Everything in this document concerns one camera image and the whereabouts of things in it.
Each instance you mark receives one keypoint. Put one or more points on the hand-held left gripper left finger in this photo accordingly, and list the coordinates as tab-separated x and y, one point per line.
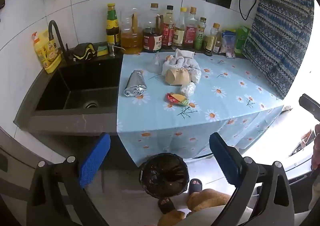
95	158

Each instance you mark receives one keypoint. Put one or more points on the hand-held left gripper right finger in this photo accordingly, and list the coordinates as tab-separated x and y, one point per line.
223	158

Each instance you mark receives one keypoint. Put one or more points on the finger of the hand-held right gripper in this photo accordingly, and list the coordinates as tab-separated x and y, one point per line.
310	105

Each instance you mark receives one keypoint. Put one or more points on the black woven waste bin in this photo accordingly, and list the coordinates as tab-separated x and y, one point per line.
163	176

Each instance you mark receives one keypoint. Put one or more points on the red yellow snack wrapper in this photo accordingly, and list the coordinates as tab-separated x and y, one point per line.
177	99

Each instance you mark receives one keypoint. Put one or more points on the white plastic wrap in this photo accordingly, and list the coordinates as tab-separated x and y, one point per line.
188	88

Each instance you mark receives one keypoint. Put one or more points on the silver foil bag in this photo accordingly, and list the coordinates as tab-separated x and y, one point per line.
135	83

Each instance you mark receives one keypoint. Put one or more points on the grey towel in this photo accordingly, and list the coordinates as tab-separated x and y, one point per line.
192	65

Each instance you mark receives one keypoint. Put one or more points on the white paper cup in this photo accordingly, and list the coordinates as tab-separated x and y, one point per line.
184	53

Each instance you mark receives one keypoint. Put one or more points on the colourful wrapper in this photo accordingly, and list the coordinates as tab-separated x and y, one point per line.
170	57

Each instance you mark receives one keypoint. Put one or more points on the clear plastic bag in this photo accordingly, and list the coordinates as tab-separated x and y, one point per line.
157	58

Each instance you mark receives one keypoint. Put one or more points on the person's right hand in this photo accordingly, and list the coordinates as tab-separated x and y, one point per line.
317	156

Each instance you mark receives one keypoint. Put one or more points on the black slipper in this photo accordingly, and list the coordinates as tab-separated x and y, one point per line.
195	186
167	206

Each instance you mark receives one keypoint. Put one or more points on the orange fleece pants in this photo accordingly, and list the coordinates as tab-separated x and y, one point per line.
205	198

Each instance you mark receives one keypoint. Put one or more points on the white top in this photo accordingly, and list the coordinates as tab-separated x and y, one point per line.
212	217

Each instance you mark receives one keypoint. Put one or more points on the floral light blue tablecloth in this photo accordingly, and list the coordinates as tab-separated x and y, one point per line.
225	91

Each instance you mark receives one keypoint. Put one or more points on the black sink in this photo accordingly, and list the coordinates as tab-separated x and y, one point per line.
75	85

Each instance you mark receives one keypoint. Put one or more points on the blue patterned cloth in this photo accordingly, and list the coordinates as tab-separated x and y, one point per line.
280	35

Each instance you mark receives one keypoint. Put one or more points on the white base cabinet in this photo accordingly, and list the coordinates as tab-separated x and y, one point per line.
15	166

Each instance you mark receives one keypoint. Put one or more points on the green packet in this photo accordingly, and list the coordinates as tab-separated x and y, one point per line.
242	39

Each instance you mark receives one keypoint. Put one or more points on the blue white packet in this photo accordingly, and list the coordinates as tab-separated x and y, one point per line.
229	42

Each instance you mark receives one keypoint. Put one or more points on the black yellow cloth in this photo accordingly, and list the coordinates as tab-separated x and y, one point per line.
83	51

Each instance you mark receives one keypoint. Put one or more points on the yellow green sponge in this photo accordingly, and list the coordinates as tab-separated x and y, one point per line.
102	50

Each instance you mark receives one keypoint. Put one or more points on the metal soap dispenser pump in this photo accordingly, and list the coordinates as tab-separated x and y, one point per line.
112	49

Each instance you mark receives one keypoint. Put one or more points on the yellow dish soap bottle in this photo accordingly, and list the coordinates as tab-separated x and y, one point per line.
47	50

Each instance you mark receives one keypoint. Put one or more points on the green label clear bottle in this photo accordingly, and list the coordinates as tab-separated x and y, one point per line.
200	37

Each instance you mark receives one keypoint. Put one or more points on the large cooking oil jug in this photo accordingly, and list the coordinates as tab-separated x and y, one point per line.
131	38

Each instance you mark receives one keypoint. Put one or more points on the clear bottle red label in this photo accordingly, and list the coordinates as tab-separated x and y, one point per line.
191	33

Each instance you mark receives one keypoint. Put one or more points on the dark soy sauce jug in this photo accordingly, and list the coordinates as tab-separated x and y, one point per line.
152	39

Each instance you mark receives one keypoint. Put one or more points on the yellow cap vinegar bottle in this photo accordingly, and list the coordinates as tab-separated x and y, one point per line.
179	33

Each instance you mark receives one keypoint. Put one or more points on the green label sauce bottle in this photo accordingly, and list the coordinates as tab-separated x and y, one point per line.
113	25

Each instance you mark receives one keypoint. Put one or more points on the black faucet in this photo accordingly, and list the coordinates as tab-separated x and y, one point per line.
53	30

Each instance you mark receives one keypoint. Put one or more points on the red label dark bottle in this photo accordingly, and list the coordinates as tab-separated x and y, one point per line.
168	29

